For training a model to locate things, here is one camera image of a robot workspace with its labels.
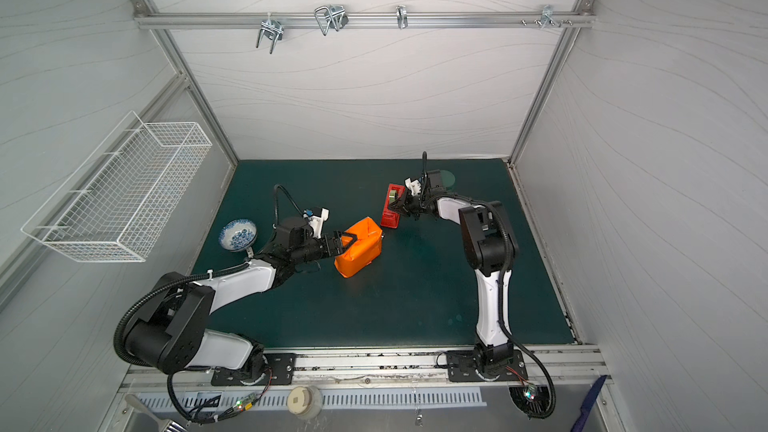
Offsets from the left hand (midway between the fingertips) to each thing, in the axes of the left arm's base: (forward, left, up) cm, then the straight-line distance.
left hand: (353, 236), depth 87 cm
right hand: (+17, -11, -3) cm, 20 cm away
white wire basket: (-7, +52, +22) cm, 57 cm away
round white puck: (-40, +5, +1) cm, 40 cm away
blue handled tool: (-37, -60, -12) cm, 72 cm away
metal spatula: (-44, +37, -8) cm, 58 cm away
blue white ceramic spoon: (+5, +40, -9) cm, 41 cm away
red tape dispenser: (+11, -11, -6) cm, 16 cm away
